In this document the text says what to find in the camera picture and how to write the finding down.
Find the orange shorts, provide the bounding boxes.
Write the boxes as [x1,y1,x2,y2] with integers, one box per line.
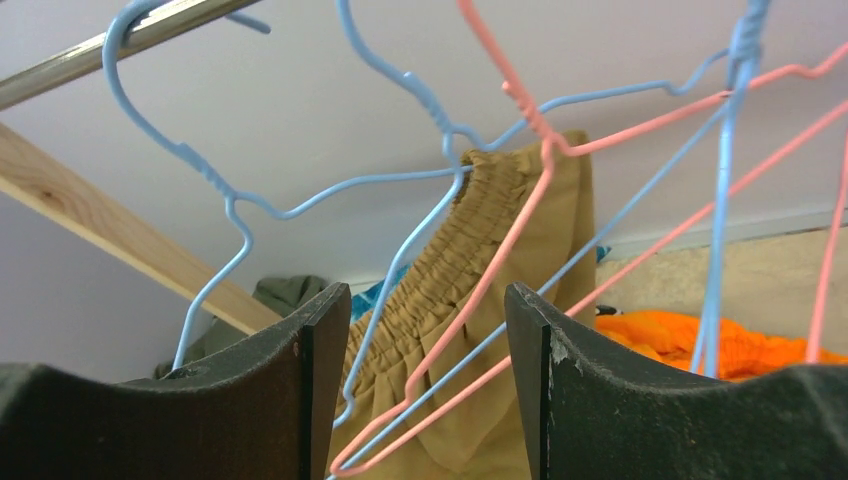
[594,309,848,384]

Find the light blue hanger middle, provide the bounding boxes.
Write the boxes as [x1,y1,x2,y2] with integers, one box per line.
[690,0,771,378]

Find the wooden clothes rack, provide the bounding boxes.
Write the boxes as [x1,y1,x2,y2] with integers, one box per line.
[1,20,252,299]

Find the dark green shorts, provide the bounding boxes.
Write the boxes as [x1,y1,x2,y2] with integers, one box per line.
[153,275,328,379]

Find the tan khaki shorts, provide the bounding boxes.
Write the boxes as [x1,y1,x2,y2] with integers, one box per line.
[329,144,596,479]

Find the light blue hanger holding shorts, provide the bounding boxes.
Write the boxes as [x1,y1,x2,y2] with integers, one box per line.
[102,1,480,370]

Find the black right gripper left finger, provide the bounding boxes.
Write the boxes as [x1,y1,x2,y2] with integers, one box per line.
[1,283,351,479]

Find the blue patterned shorts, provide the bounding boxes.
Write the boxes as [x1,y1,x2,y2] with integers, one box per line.
[350,264,411,323]

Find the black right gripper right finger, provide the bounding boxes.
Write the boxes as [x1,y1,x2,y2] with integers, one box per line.
[504,283,847,480]

